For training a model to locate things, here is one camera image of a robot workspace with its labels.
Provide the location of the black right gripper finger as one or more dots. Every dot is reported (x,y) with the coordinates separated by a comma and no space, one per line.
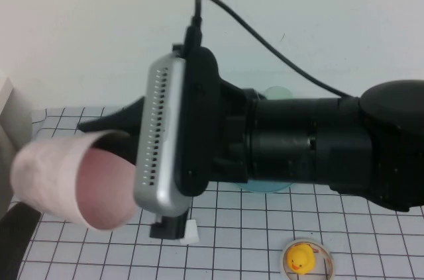
(129,118)

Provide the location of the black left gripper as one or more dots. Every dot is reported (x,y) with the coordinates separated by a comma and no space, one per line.
(238,134)

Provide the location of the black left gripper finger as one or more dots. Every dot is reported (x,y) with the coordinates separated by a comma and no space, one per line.
(122,146)

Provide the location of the pink plastic cup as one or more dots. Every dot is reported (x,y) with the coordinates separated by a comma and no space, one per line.
(49,167)

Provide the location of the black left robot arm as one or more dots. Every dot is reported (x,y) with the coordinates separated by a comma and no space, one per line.
(331,141)

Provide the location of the blue cup stand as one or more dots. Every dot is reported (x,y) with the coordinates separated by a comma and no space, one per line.
(265,187)

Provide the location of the grid pattern tablecloth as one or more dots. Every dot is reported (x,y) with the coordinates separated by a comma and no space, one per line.
(232,243)

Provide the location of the white foam cube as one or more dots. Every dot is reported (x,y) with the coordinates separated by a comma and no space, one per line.
(191,233)

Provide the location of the white cabinet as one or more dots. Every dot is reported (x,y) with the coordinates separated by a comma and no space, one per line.
(10,111)

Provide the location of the yellow rubber duck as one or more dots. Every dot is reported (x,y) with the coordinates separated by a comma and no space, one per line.
(300,258)

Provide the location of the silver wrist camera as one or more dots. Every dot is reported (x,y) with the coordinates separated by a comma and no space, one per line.
(159,127)

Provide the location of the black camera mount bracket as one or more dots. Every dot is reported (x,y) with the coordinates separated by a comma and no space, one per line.
(202,111)

